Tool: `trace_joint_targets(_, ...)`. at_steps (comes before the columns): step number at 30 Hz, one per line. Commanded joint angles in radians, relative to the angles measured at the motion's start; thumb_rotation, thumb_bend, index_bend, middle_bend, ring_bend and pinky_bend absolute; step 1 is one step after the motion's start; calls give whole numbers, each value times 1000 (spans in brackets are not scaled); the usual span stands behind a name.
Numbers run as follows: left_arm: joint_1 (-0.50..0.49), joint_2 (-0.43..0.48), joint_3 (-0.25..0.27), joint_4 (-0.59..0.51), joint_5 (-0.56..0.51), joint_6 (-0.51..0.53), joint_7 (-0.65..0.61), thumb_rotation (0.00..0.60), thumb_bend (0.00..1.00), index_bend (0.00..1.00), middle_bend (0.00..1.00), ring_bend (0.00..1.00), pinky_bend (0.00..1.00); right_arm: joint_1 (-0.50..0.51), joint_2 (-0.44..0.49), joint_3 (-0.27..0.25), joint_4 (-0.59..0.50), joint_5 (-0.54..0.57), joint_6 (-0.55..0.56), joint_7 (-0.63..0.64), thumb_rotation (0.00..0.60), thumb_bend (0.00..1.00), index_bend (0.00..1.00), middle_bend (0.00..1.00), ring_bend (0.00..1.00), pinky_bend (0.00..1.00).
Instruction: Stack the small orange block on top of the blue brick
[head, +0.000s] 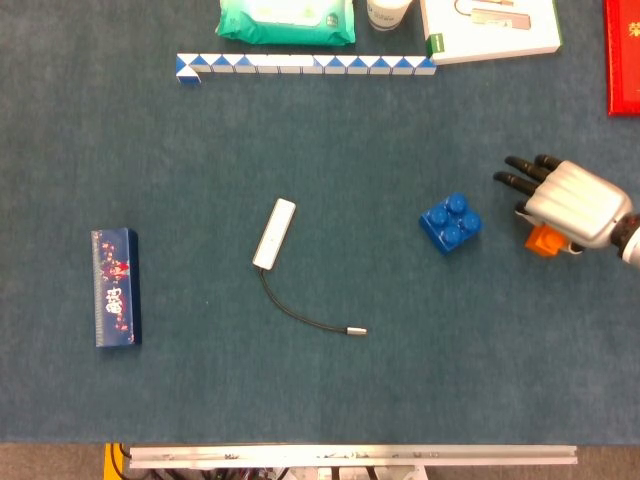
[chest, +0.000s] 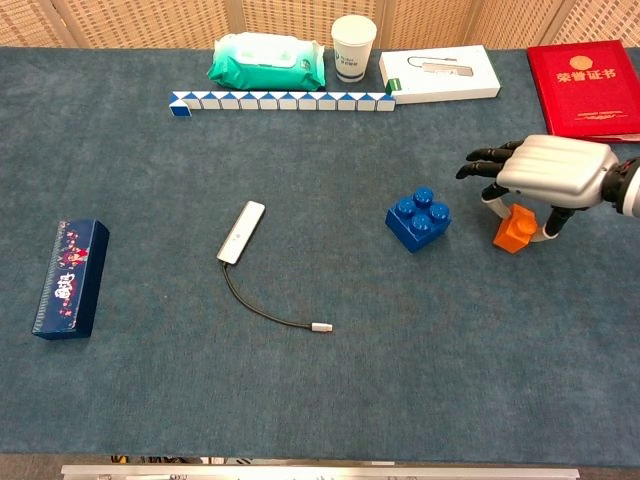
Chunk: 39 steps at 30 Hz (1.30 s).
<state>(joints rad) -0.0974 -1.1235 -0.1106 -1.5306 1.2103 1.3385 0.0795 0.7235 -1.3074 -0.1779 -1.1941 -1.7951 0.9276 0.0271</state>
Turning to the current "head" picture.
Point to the blue and white snake puzzle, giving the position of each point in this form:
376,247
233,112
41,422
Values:
305,65

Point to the aluminium frame rail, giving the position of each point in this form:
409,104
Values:
352,456

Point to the orange toy building block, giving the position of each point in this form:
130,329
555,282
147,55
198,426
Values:
544,241

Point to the green wet wipes pack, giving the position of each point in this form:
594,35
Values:
286,24

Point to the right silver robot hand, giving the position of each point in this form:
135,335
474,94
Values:
575,202

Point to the dark blue printed box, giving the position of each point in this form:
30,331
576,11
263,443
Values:
115,288

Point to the white paper cup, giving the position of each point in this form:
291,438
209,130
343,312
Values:
386,14

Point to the red box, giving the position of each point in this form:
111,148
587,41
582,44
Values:
622,57

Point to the white USB hub box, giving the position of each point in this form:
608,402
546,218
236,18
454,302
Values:
492,29

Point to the blue felt table mat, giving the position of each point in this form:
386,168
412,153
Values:
320,220

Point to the yellow frame bracket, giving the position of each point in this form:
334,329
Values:
109,461

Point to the blue toy building block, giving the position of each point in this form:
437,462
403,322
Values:
451,223

